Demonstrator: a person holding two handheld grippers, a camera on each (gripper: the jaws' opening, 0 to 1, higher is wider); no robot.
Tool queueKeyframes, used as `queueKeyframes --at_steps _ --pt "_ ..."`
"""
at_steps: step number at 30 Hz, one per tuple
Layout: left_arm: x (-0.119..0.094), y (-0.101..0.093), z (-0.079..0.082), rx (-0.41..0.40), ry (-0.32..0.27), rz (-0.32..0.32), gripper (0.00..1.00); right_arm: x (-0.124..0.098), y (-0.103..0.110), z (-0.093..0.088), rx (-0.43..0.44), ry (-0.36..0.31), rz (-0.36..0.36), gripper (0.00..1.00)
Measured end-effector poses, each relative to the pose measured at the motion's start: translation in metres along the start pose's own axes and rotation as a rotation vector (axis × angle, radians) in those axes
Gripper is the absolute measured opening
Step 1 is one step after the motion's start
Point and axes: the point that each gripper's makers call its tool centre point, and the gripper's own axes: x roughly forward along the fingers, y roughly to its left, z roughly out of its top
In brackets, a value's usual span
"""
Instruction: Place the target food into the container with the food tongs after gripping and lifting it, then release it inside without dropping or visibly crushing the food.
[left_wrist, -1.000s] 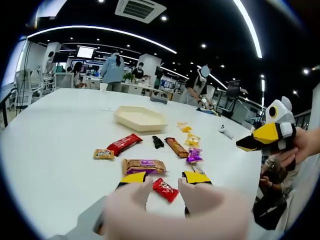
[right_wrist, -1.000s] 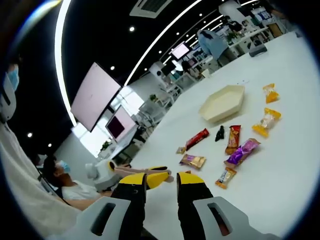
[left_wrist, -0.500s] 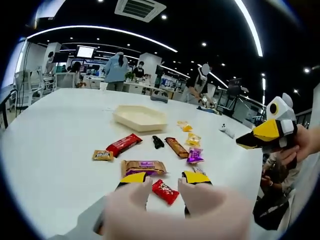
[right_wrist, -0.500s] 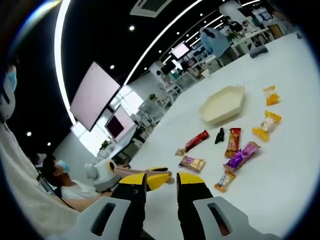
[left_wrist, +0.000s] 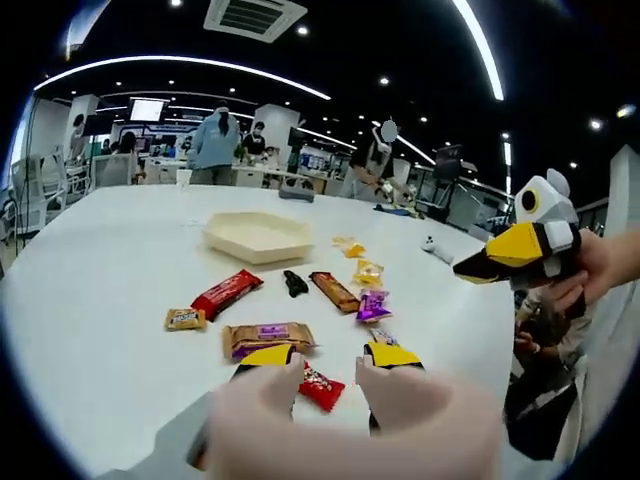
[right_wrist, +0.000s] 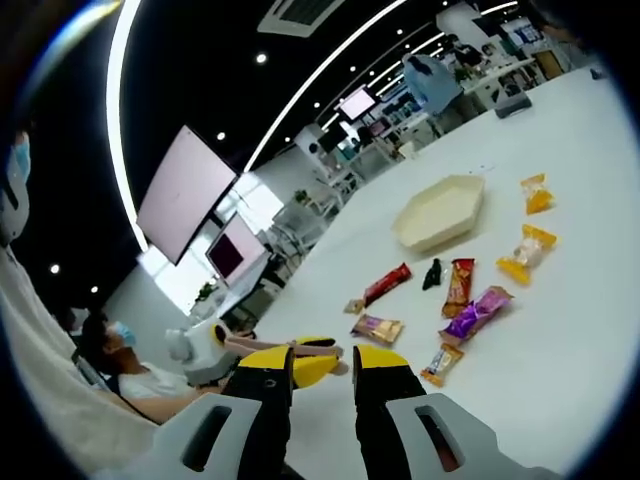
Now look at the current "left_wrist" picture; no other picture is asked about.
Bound white office chair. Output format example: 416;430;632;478
8;149;70;234

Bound brown purple-label food bar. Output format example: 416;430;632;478
221;321;320;362

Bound blue cloth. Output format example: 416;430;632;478
373;202;426;221

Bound white desk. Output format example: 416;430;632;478
232;165;326;194

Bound white controller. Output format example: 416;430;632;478
421;234;455;265

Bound small hanging lit screen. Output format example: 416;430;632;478
128;98;166;123

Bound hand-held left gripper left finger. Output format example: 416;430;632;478
102;343;292;480

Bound black clip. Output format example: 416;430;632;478
282;269;309;300

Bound yellow food packet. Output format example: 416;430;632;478
331;235;367;260
351;258;386;289

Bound grey headset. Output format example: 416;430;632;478
278;185;316;204

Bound purple food packet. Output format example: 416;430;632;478
355;288;394;324

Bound ceiling air vent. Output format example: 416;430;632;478
203;0;308;44

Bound curved ceiling light strip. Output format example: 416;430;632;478
32;54;333;101
451;0;505;101

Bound black screen on tripod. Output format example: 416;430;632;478
432;144;464;221

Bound small red food packet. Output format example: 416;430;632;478
298;360;347;413

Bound long red food bar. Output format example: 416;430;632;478
190;268;265;322

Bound orange brown food bar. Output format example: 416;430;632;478
308;270;362;315

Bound pink food tongs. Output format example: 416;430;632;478
192;352;505;480

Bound person's right hand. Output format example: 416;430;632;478
514;232;619;319

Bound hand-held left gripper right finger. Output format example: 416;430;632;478
363;342;425;370

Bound small orange candy packet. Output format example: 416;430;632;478
368;327;401;347

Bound small orange food packet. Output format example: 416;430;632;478
164;307;208;333

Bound cream hexagonal container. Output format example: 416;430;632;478
201;211;316;265

